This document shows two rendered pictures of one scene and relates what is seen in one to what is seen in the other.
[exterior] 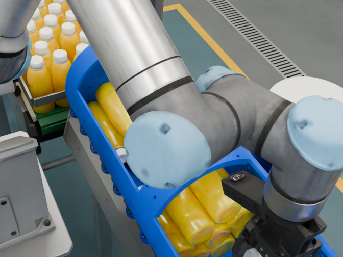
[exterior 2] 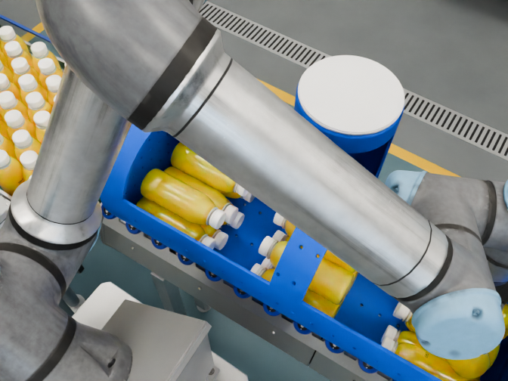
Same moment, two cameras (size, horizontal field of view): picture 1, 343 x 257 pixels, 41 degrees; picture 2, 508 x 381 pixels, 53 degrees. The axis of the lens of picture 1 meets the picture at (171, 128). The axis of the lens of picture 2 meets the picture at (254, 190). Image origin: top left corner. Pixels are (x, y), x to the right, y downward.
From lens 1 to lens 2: 0.35 m
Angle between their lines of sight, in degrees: 19
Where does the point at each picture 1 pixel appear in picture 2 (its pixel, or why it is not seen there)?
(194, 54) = not seen: hidden behind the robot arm
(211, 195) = not seen: hidden behind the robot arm
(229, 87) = (442, 202)
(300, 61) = (246, 11)
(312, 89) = (336, 72)
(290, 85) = (314, 77)
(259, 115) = (477, 215)
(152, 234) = (304, 317)
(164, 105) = (450, 283)
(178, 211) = (315, 280)
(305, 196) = not seen: outside the picture
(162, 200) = (305, 283)
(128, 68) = (402, 265)
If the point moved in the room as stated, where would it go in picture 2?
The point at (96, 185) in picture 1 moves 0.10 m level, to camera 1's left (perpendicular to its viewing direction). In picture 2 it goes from (176, 277) to (136, 294)
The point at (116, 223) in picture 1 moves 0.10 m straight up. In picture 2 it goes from (222, 305) to (221, 289)
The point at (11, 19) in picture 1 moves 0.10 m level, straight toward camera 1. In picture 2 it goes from (91, 199) to (147, 248)
